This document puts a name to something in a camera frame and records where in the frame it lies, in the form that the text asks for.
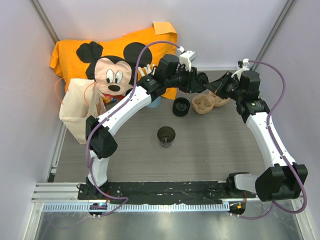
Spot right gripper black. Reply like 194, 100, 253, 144
205, 71, 244, 102

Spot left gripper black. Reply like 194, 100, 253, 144
165, 64, 203, 94

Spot black cup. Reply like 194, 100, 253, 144
157, 126, 176, 148
172, 97, 191, 117

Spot paper takeout bag orange handles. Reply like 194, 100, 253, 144
59, 78, 106, 145

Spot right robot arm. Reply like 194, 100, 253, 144
205, 70, 308, 202

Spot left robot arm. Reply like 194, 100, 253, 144
85, 64, 171, 200

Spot blue cup straw holder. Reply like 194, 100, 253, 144
147, 96, 161, 108

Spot orange Mickey Mouse pillow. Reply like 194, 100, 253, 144
49, 22, 178, 104

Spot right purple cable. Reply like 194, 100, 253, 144
234, 59, 307, 220

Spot purple cable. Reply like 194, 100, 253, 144
234, 59, 307, 220
86, 41, 185, 230

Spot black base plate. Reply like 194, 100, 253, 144
76, 181, 256, 205

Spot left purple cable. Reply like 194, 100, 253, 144
86, 41, 185, 230

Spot aluminium rail frame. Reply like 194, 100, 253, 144
31, 180, 306, 213

